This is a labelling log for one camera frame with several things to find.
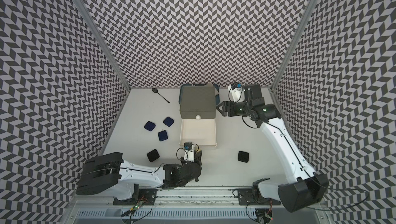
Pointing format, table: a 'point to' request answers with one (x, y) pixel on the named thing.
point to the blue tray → (217, 97)
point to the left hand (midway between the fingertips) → (200, 154)
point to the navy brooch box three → (162, 135)
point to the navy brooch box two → (168, 121)
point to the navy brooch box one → (149, 126)
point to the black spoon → (154, 90)
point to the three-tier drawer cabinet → (197, 102)
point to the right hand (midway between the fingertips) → (224, 110)
